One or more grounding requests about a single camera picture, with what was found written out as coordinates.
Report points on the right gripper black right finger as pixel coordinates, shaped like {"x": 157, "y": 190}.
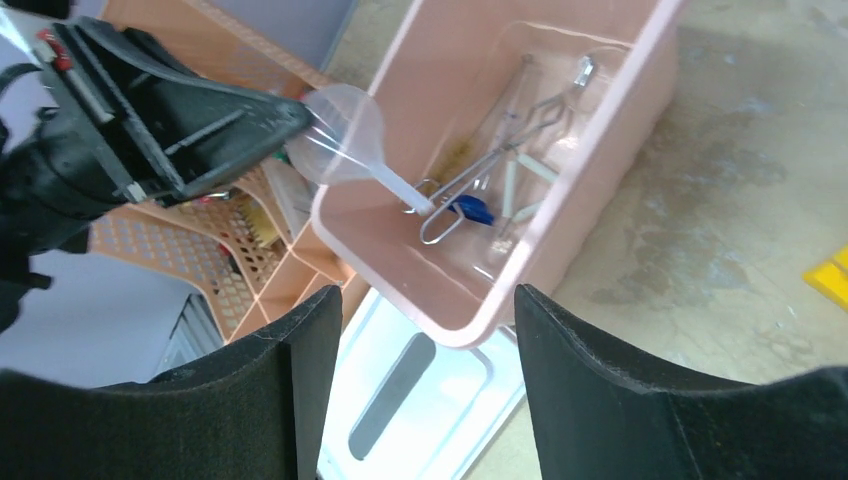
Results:
{"x": 602, "y": 408}

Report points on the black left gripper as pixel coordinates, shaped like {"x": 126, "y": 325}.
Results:
{"x": 132, "y": 123}

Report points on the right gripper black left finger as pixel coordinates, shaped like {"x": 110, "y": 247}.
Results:
{"x": 253, "y": 409}

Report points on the graduated cylinder with blue base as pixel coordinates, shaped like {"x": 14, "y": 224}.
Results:
{"x": 473, "y": 209}

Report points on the metal crucible tongs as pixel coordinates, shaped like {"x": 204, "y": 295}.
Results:
{"x": 542, "y": 115}

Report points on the white plastic bin lid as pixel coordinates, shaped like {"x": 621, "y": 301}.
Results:
{"x": 405, "y": 407}

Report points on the orange plastic file organizer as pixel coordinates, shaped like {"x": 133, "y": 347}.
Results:
{"x": 251, "y": 263}

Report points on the yellow test tube rack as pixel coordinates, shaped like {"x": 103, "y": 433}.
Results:
{"x": 829, "y": 278}

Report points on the pink plastic bin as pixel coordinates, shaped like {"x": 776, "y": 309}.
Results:
{"x": 460, "y": 74}

